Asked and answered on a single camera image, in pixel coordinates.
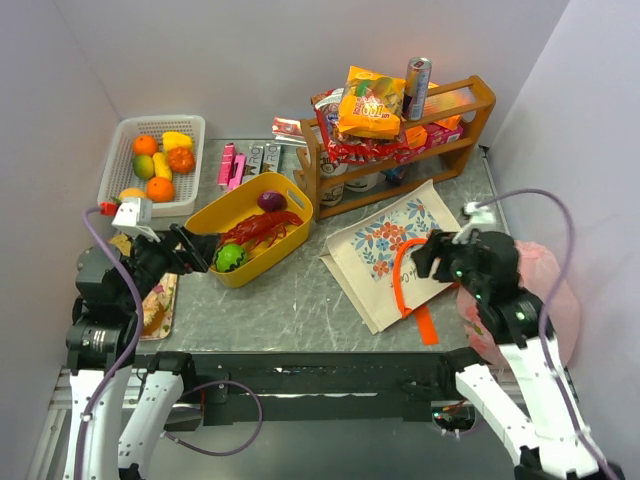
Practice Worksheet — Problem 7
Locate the pink plastic grocery bag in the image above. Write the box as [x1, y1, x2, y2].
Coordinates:
[455, 239, 582, 369]

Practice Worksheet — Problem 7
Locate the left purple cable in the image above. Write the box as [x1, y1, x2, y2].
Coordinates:
[72, 206, 265, 480]

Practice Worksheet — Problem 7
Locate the white plastic fruit basket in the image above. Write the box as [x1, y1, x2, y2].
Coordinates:
[97, 115, 205, 217]

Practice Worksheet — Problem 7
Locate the toy mango green yellow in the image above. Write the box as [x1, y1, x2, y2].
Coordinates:
[132, 155, 155, 181]

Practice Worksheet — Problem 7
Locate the red silver foil packet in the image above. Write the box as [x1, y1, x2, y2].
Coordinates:
[272, 117, 306, 146]

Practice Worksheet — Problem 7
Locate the green toy watermelon ball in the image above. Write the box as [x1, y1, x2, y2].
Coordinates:
[214, 243, 249, 273]

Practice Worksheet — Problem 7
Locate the yellow toy pepper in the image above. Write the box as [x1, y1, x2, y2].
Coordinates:
[162, 131, 193, 152]

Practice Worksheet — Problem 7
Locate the white cup on shelf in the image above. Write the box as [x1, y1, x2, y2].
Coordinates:
[345, 172, 379, 193]

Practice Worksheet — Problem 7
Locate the floral canvas tote bag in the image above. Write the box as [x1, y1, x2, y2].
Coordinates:
[320, 180, 460, 334]

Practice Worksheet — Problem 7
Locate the orange box on shelf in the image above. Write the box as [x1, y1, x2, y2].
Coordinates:
[402, 125, 428, 155]

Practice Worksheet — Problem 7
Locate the orange yellow snack bag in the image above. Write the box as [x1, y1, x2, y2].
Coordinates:
[338, 66, 406, 140]

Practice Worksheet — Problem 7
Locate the floral serving tray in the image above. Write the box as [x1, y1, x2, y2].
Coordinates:
[140, 273, 178, 341]

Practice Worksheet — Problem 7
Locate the purple toy onion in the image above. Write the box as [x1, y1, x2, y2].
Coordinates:
[257, 190, 287, 212]

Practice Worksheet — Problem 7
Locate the pink box on shelf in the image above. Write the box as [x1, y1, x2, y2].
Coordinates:
[424, 123, 464, 149]

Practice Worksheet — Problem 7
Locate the wooden shelf rack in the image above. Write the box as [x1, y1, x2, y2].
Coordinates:
[293, 75, 496, 220]

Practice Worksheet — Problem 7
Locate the red snack bag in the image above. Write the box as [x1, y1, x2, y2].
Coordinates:
[311, 88, 414, 164]

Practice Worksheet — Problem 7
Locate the orange toy tangerine top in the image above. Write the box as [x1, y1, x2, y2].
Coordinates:
[132, 135, 159, 156]

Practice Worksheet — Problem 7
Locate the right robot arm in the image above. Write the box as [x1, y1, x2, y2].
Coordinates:
[411, 230, 624, 479]

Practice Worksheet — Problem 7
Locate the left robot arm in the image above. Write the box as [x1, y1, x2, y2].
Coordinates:
[64, 224, 219, 479]

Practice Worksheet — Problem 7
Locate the orange toy tangerine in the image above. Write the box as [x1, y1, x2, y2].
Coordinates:
[132, 135, 159, 156]
[146, 176, 175, 203]

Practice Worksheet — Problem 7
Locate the red toy lobster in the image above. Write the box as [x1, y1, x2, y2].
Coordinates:
[220, 211, 303, 252]

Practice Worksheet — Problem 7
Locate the pink candy box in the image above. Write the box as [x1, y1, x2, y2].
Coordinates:
[217, 143, 246, 192]

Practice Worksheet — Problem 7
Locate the orange toy tangerine bottom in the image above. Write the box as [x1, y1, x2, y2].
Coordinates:
[146, 176, 175, 203]

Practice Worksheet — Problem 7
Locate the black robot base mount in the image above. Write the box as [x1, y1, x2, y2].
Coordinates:
[181, 347, 477, 426]

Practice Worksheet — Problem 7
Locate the yellow plastic tub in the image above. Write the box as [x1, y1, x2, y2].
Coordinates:
[186, 172, 314, 288]

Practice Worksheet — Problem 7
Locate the yellow toy banana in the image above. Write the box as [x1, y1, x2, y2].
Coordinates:
[152, 151, 173, 181]

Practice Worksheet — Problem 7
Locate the silver blue drink can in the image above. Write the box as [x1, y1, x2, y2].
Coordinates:
[403, 57, 432, 121]

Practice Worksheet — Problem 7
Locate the small orange toy pumpkin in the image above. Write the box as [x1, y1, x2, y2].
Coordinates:
[167, 147, 196, 174]

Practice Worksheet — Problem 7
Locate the silver chocolate bar box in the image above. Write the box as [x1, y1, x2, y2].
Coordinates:
[243, 143, 282, 180]

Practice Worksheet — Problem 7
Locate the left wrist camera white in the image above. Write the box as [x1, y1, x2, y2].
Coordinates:
[111, 197, 160, 242]

